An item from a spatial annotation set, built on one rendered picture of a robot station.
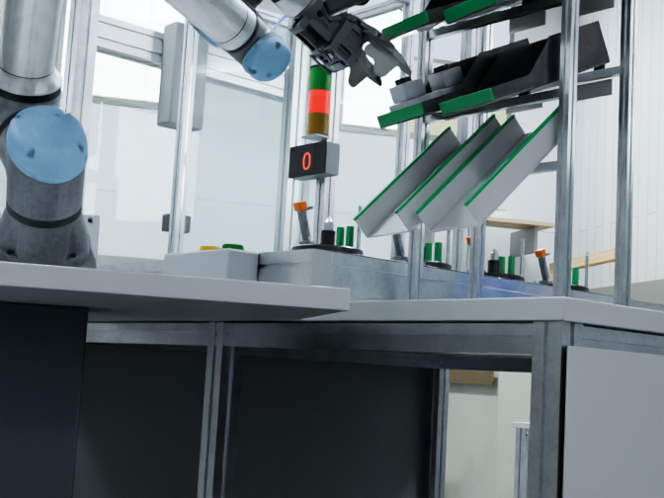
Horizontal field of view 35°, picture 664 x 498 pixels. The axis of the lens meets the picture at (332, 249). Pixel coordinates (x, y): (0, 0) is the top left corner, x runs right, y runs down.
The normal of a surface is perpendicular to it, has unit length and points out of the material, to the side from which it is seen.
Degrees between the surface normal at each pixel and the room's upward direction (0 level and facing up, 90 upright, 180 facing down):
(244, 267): 90
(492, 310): 90
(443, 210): 90
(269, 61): 132
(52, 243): 116
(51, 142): 52
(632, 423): 90
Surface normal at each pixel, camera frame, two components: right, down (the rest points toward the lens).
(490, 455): -0.97, -0.08
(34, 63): 0.44, 0.63
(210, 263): -0.74, -0.12
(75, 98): 0.67, -0.05
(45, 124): 0.27, -0.68
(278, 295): 0.25, -0.10
